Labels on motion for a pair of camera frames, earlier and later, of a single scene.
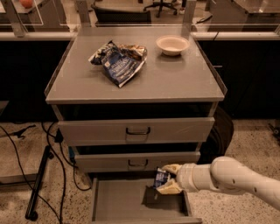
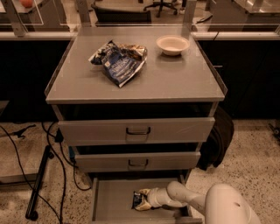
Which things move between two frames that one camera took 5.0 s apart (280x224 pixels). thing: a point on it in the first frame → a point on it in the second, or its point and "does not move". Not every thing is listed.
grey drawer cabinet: x=131 y=101 does not move
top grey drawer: x=136 y=131 does not move
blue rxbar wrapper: x=162 y=177 → x=137 y=199
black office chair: x=161 y=4 does not move
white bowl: x=172 y=45 does not move
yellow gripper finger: x=173 y=168 → x=144 y=191
